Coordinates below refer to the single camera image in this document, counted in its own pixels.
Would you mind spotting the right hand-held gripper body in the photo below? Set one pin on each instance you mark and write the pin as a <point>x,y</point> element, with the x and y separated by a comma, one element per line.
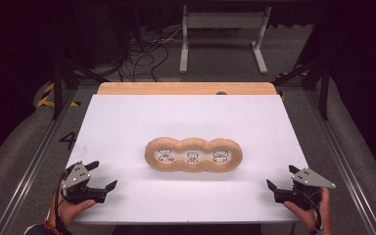
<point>310,179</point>

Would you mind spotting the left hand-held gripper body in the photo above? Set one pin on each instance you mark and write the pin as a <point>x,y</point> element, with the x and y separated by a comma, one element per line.
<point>76,178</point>

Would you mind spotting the person's left hand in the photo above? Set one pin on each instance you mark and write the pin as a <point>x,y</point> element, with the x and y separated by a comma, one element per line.
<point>67,210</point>

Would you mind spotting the person's right hand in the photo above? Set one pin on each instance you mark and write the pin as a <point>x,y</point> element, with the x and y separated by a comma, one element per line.
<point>324,215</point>

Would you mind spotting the black metal stand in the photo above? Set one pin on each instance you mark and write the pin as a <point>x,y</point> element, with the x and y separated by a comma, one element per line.
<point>323,88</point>
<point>58,88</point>

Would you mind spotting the white board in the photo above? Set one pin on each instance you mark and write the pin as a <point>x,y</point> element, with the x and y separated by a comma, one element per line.
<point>182,114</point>

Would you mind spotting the wooden table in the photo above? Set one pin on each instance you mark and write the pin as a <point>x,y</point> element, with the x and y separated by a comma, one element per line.
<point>176,88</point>

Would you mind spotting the white metal stand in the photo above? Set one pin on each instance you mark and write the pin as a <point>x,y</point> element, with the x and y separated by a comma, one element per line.
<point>223,21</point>

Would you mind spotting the metal floor rail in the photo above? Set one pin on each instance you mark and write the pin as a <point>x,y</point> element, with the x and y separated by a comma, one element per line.
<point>342,156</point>
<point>32,163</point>

